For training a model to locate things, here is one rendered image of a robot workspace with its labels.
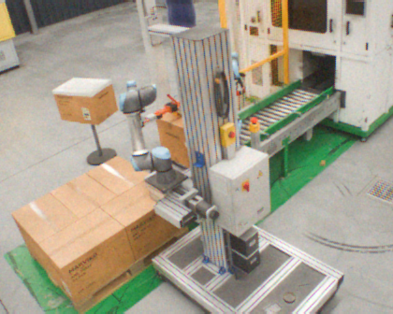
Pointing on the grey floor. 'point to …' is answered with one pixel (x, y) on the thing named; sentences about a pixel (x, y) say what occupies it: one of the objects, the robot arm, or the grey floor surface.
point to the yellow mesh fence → (279, 42)
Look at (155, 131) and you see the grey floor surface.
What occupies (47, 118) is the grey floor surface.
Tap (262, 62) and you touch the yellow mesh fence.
